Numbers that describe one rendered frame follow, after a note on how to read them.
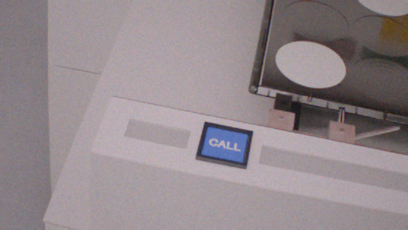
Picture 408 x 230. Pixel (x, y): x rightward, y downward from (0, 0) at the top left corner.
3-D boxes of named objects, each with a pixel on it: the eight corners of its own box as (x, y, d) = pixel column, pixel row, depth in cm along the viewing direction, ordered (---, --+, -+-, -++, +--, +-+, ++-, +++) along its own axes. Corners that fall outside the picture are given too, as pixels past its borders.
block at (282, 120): (265, 124, 105) (269, 106, 103) (291, 129, 105) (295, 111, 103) (257, 167, 100) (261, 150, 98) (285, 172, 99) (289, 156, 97)
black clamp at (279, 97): (273, 104, 108) (276, 89, 106) (289, 107, 108) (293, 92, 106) (270, 121, 105) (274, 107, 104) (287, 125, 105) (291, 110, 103)
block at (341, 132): (325, 135, 105) (330, 119, 103) (350, 140, 105) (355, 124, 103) (320, 180, 99) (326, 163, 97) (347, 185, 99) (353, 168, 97)
